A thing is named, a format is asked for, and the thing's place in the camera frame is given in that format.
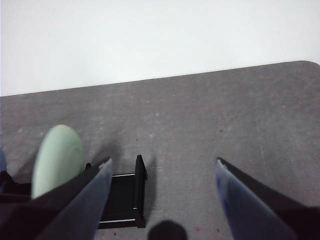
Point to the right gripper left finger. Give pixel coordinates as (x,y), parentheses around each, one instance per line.
(50,217)

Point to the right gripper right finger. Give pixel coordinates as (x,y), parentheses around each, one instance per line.
(262,215)

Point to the pale green round plate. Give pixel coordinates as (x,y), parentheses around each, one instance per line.
(57,160)

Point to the light blue round plate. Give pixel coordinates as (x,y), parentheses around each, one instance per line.
(2,160)

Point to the black plastic plate rack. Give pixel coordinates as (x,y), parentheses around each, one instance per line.
(125,197)

